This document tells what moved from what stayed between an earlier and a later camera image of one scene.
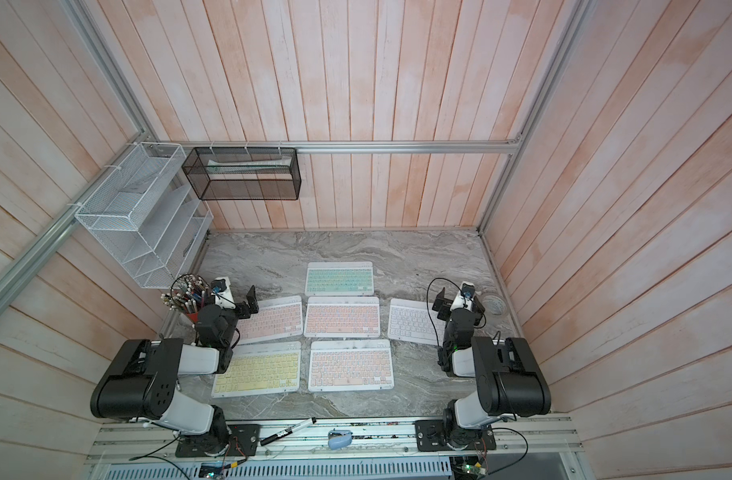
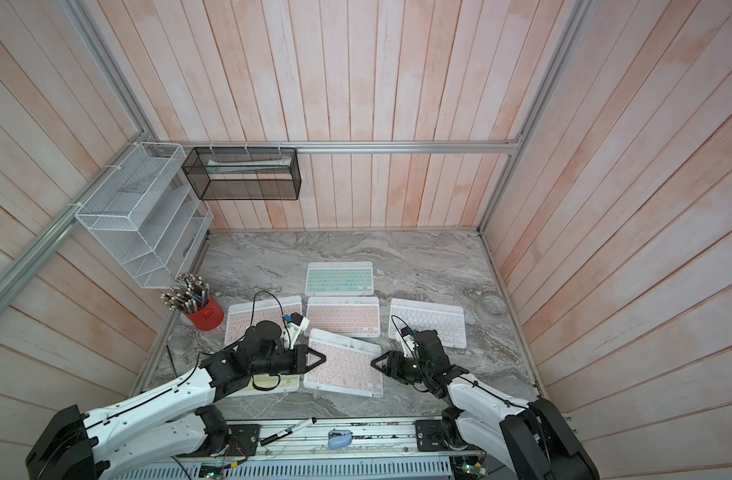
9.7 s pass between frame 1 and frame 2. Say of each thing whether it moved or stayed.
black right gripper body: moved
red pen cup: stayed
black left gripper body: moved
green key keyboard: stayed
